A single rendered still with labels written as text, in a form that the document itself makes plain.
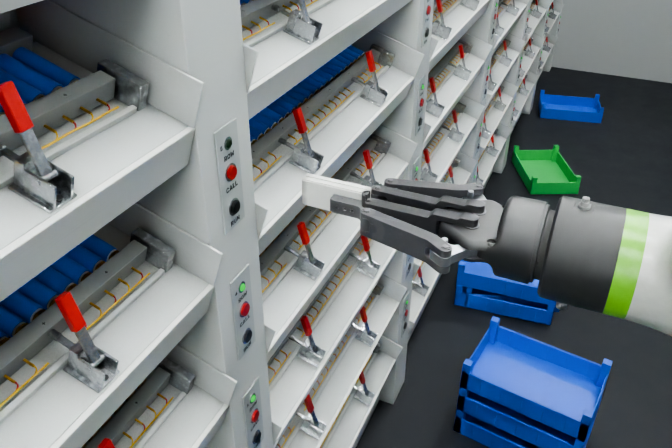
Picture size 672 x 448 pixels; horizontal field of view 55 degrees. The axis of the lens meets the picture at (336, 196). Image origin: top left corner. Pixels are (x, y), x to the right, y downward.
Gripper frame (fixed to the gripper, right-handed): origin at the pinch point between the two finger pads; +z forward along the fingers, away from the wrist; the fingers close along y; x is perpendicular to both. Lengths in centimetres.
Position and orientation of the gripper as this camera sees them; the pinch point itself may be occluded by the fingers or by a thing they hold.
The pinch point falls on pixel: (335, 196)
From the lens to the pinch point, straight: 64.3
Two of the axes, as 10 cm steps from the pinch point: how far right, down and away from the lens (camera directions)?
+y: 4.2, -4.7, 7.8
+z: -9.1, -2.1, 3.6
